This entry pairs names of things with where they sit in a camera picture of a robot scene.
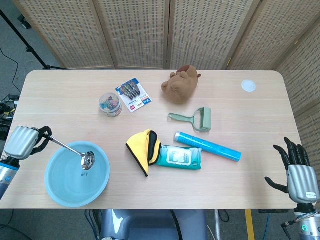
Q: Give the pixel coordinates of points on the green lint roller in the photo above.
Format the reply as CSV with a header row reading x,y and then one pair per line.
x,y
205,120

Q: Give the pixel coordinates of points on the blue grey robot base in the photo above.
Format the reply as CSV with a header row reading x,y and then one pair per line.
x,y
150,225

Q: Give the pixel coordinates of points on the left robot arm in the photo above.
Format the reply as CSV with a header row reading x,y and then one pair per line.
x,y
6,175

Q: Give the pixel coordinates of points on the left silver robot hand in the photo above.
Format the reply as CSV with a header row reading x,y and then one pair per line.
x,y
21,142

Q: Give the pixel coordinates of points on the brown plush toy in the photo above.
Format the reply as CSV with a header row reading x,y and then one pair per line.
x,y
181,87

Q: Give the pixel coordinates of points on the green wet wipes pack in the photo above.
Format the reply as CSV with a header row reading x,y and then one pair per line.
x,y
178,157

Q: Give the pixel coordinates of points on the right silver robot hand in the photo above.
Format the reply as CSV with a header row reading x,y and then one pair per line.
x,y
302,182

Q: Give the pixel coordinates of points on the clear jar of binder clips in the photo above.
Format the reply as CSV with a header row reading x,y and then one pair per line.
x,y
110,105

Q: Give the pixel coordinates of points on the light blue plastic basin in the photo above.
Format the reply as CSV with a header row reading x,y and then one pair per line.
x,y
70,185

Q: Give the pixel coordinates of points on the carded pack of metal clips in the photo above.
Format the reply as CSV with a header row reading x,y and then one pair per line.
x,y
136,98

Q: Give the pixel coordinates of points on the woven rattan folding screen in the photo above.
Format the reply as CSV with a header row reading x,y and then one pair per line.
x,y
75,37

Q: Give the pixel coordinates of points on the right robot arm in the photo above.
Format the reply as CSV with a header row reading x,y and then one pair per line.
x,y
305,225

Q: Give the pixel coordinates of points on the black tripod stand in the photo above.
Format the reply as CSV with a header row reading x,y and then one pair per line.
x,y
27,46

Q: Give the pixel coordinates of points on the white round grommet cap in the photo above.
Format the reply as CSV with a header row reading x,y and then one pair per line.
x,y
248,86

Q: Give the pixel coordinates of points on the blue cylindrical roll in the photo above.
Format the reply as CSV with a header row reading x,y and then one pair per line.
x,y
207,146

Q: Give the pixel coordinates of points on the grey metal table leg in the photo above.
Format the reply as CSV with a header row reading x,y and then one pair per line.
x,y
217,225

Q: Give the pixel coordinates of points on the yellow microfiber cloth black trim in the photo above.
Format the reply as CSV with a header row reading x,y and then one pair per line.
x,y
140,147

